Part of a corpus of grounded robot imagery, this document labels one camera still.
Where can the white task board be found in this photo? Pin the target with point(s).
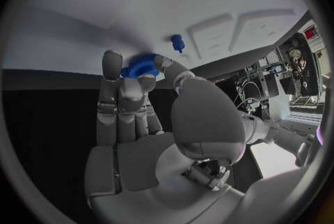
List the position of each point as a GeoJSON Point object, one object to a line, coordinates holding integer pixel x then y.
{"type": "Point", "coordinates": [104, 8]}

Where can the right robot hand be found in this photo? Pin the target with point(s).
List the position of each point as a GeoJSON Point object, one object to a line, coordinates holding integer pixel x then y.
{"type": "Point", "coordinates": [203, 119]}

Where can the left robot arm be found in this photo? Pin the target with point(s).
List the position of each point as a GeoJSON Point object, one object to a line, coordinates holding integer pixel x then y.
{"type": "Point", "coordinates": [261, 130]}

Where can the blue peg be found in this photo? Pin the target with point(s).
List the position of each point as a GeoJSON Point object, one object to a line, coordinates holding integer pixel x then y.
{"type": "Point", "coordinates": [177, 41]}

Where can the blue gear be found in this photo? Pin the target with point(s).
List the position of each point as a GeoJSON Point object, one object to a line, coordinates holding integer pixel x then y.
{"type": "Point", "coordinates": [141, 67]}

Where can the person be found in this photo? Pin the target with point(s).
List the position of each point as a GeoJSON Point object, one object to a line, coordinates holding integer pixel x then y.
{"type": "Point", "coordinates": [297, 61]}

